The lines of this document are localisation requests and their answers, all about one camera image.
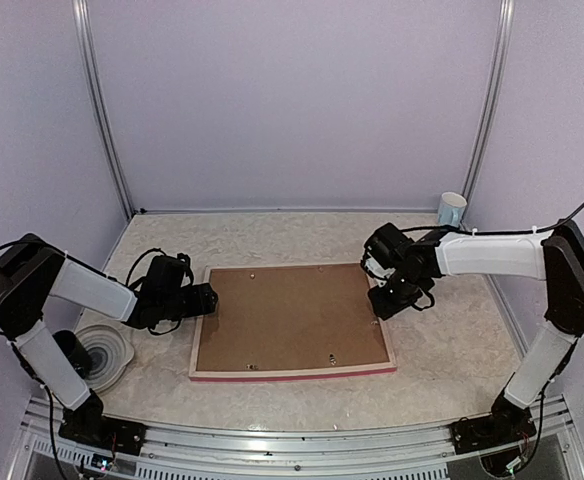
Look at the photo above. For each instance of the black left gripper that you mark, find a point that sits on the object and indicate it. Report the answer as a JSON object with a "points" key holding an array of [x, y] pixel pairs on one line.
{"points": [[202, 303]]}

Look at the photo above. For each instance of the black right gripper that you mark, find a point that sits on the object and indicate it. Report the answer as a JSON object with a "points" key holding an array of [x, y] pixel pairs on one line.
{"points": [[384, 308]]}

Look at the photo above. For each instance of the pink wooden picture frame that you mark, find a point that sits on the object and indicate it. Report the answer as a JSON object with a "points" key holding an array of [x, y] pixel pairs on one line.
{"points": [[292, 375]]}

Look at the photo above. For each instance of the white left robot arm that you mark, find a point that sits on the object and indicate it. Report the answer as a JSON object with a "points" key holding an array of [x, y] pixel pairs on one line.
{"points": [[43, 289]]}

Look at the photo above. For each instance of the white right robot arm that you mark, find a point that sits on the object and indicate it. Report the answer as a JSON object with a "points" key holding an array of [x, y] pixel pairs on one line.
{"points": [[552, 256]]}

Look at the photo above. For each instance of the light blue mug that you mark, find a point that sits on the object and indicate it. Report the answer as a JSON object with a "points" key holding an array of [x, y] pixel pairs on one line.
{"points": [[451, 209]]}

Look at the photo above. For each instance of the black cup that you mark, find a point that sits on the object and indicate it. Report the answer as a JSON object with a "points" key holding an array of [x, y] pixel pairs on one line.
{"points": [[74, 351]]}

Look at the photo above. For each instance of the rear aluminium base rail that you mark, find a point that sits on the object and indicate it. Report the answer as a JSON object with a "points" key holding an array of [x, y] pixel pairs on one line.
{"points": [[143, 211]]}

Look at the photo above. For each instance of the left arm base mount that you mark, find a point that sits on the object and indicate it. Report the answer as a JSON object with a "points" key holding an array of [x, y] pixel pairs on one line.
{"points": [[88, 425]]}

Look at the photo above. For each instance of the front aluminium rail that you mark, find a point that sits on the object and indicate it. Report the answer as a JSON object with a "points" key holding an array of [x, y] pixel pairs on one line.
{"points": [[550, 449]]}

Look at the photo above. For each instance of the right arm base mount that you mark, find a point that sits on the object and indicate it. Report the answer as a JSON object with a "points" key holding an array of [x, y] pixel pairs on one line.
{"points": [[505, 423]]}

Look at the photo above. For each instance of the right aluminium corner post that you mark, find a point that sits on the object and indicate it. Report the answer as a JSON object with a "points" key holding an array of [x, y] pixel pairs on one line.
{"points": [[491, 98]]}

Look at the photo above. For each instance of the aluminium corner post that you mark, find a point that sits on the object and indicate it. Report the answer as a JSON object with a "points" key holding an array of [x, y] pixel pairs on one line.
{"points": [[87, 50], [491, 98]]}

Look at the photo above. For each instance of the left aluminium corner post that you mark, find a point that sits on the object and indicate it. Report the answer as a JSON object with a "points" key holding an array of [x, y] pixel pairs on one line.
{"points": [[87, 50]]}

